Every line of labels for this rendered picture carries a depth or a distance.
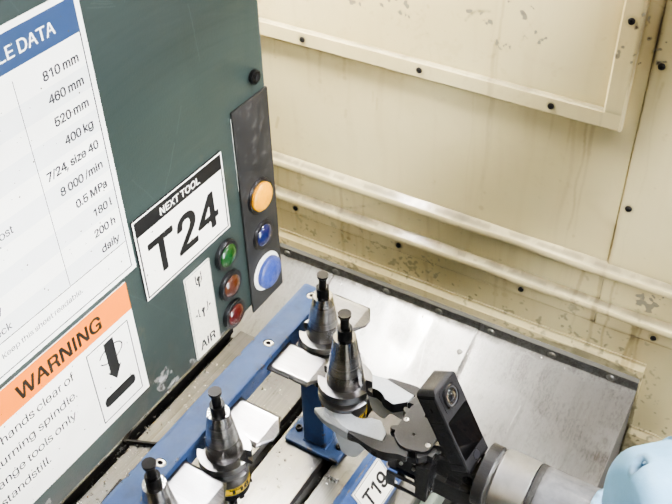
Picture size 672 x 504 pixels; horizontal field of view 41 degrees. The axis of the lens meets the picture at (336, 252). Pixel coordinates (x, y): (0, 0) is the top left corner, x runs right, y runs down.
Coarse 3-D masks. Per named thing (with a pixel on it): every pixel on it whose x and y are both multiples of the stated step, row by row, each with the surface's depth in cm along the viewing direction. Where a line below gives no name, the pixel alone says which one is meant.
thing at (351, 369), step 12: (336, 336) 100; (336, 348) 99; (348, 348) 99; (336, 360) 100; (348, 360) 100; (360, 360) 102; (336, 372) 101; (348, 372) 101; (360, 372) 102; (336, 384) 102; (348, 384) 102; (360, 384) 103
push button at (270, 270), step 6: (270, 258) 77; (276, 258) 77; (264, 264) 76; (270, 264) 77; (276, 264) 78; (264, 270) 76; (270, 270) 77; (276, 270) 78; (258, 276) 77; (264, 276) 77; (270, 276) 77; (276, 276) 78; (258, 282) 77; (264, 282) 77; (270, 282) 78; (264, 288) 78
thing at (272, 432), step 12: (240, 408) 111; (252, 408) 111; (240, 420) 110; (252, 420) 110; (264, 420) 110; (276, 420) 110; (252, 432) 108; (264, 432) 108; (276, 432) 109; (252, 444) 107
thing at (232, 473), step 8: (240, 432) 107; (248, 440) 106; (248, 448) 106; (200, 456) 105; (248, 456) 106; (200, 464) 104; (208, 464) 104; (232, 464) 104; (240, 464) 104; (208, 472) 104; (216, 472) 103; (224, 472) 103; (232, 472) 103; (240, 472) 105; (224, 480) 104; (232, 480) 104; (240, 480) 105
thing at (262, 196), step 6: (258, 186) 72; (264, 186) 72; (270, 186) 73; (258, 192) 72; (264, 192) 72; (270, 192) 73; (252, 198) 72; (258, 198) 72; (264, 198) 72; (270, 198) 73; (252, 204) 72; (258, 204) 72; (264, 204) 73; (258, 210) 72
